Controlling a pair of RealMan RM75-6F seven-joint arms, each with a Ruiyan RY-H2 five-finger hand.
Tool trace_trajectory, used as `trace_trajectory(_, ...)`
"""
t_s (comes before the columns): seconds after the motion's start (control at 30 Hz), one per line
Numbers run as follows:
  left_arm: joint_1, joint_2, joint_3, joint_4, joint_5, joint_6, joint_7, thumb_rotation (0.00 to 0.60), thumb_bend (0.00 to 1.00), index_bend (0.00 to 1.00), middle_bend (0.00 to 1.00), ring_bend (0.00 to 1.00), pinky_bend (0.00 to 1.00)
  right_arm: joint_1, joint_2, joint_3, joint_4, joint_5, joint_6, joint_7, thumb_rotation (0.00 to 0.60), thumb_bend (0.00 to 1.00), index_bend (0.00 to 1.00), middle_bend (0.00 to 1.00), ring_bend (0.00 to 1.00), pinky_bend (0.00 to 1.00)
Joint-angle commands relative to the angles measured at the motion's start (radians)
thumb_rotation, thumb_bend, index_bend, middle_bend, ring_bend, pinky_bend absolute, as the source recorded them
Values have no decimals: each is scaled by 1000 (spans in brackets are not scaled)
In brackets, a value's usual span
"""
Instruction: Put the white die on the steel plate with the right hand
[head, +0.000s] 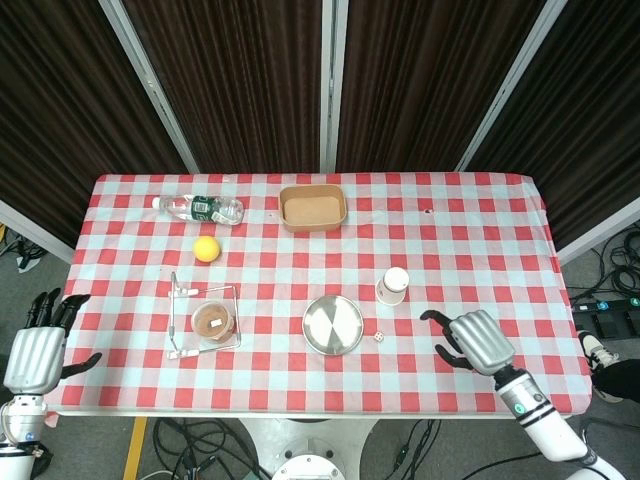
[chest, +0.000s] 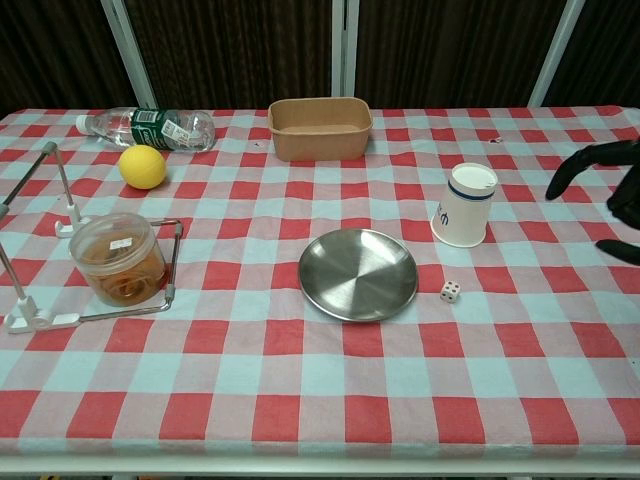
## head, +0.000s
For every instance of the clear plastic water bottle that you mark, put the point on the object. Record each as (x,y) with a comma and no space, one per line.
(200,207)

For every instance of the round metal plate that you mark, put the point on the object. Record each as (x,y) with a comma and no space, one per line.
(332,325)

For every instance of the black trouser leg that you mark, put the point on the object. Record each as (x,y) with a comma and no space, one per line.
(620,380)

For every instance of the brown kraft paper box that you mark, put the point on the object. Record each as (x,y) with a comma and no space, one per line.
(312,210)

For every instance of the red white checked tablecloth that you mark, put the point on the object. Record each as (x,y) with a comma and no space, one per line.
(450,240)

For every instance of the white paper cup blue print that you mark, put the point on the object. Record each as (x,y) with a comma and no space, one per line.
(392,287)

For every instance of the small white die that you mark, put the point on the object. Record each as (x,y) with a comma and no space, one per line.
(379,336)

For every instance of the white black sneaker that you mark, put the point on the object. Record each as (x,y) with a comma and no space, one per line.
(597,350)

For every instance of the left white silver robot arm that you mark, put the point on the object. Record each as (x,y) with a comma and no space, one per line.
(22,425)

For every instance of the yellow ball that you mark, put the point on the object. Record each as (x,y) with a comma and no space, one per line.
(206,249)

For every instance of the dark brown partition panel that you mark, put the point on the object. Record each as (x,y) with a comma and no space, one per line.
(60,100)
(590,100)
(425,75)
(235,75)

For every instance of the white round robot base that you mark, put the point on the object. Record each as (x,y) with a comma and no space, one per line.
(310,465)

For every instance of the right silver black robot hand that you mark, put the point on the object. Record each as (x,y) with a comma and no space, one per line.
(482,342)

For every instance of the black power strip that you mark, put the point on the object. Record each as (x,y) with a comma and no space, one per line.
(605,305)

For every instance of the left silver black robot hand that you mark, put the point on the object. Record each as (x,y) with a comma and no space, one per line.
(35,357)

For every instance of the yellow floor tape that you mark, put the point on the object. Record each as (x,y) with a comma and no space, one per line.
(135,450)

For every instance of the clear plastic jar brown contents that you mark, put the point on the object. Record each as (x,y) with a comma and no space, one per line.
(212,322)

